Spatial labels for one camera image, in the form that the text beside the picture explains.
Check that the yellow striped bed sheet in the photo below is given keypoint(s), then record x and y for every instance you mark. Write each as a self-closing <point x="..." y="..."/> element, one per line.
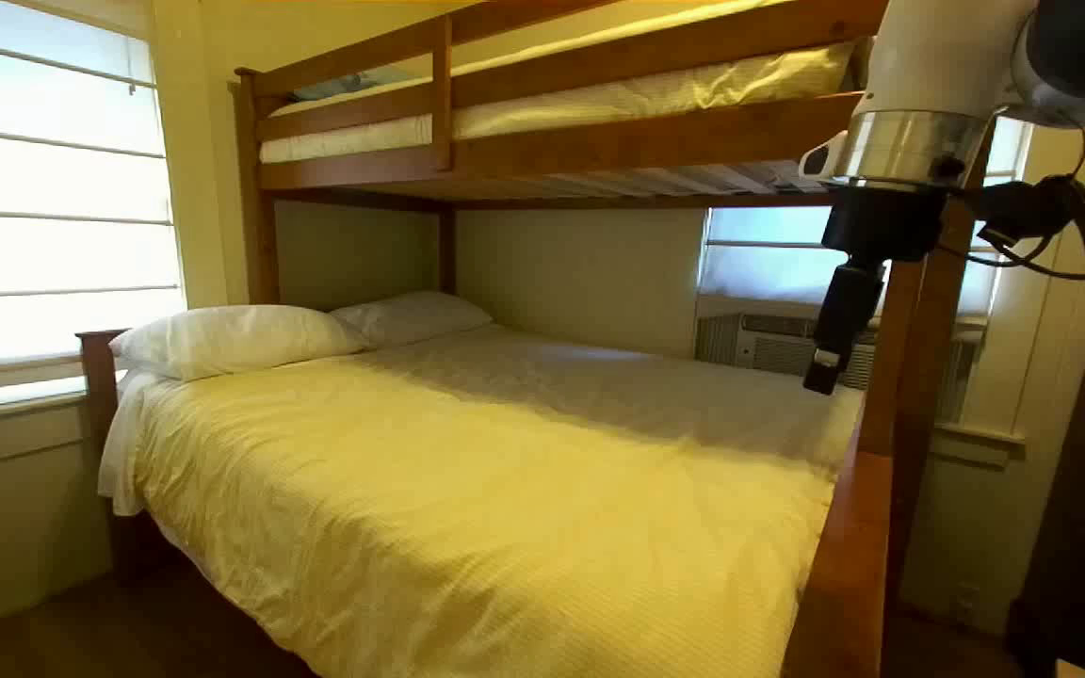
<point x="481" y="503"/>

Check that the small window above air conditioner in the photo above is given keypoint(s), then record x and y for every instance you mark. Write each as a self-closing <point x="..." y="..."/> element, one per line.
<point x="756" y="259"/>

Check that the upper bunk mattress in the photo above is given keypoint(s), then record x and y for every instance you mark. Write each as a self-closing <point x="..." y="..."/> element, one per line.
<point x="643" y="99"/>

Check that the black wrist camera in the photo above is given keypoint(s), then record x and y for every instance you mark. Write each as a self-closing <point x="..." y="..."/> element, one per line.
<point x="1023" y="212"/>

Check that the white fitted mattress sheet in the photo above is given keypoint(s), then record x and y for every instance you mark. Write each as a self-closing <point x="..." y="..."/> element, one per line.
<point x="121" y="452"/>

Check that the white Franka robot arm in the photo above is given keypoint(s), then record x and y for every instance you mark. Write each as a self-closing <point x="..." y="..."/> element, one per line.
<point x="931" y="60"/>

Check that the window with white blinds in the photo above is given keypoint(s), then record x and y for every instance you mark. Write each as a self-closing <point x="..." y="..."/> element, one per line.
<point x="53" y="212"/>

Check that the large white pillow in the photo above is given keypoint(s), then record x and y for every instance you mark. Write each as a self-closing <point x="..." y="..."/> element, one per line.
<point x="234" y="342"/>

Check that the wooden bunk bed frame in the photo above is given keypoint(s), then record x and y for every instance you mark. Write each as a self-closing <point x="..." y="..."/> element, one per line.
<point x="643" y="142"/>

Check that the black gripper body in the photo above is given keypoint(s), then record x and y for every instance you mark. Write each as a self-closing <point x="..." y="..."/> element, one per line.
<point x="877" y="225"/>

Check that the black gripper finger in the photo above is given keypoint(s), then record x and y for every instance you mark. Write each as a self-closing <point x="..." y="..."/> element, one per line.
<point x="821" y="370"/>

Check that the window air conditioner unit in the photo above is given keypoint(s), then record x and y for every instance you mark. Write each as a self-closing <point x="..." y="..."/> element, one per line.
<point x="764" y="342"/>

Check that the small white pillow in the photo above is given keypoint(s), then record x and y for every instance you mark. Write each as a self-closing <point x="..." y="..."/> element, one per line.
<point x="411" y="318"/>

